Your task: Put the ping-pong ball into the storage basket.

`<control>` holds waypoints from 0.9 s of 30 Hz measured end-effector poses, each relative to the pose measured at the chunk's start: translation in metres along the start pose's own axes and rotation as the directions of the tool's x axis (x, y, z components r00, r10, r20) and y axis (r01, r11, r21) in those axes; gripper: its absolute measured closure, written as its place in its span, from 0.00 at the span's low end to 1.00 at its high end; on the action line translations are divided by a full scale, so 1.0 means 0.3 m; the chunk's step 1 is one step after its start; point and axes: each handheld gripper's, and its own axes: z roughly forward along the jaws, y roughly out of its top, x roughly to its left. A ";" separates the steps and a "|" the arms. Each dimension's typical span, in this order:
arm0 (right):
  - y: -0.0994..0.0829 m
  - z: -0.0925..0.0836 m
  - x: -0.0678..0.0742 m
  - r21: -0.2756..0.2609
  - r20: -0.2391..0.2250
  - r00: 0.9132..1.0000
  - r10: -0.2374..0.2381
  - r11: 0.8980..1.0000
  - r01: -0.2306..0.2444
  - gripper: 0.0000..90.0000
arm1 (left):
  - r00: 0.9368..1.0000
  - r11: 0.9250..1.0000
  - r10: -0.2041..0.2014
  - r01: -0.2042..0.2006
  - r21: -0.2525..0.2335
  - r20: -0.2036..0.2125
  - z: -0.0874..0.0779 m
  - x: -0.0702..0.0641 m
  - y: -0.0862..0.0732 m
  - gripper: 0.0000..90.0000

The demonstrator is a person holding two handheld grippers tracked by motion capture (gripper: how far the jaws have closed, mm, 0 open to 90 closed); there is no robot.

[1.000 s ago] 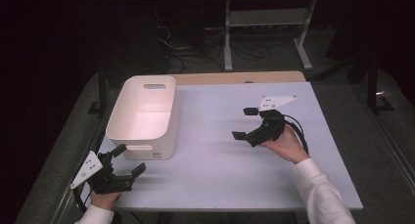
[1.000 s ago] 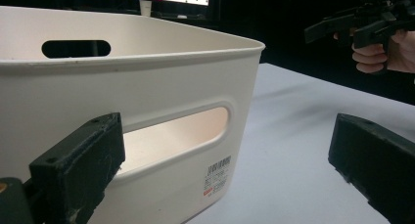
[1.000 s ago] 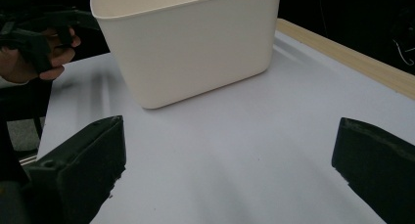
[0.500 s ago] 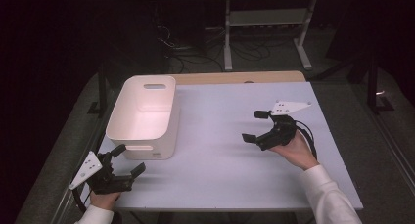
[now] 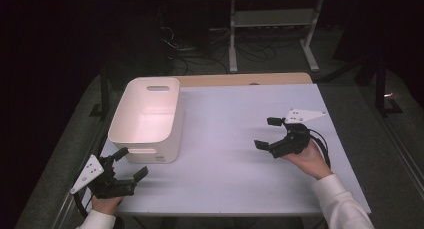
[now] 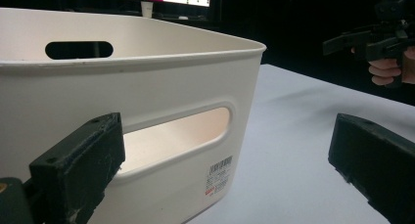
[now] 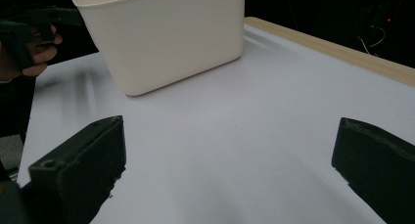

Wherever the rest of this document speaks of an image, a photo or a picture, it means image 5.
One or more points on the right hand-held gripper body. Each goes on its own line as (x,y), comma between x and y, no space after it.
(291,140)

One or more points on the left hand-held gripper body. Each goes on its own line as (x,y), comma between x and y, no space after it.
(106,185)

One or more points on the white plastic bin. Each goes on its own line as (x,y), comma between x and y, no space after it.
(146,122)

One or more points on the person's left hand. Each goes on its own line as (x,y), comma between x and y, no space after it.
(106,205)

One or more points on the person's right hand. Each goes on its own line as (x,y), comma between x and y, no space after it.
(311,160)

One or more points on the black metal stand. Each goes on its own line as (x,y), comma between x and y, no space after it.
(381,89)
(104,92)

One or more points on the grey metal stand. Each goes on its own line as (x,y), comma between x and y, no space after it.
(273,17)

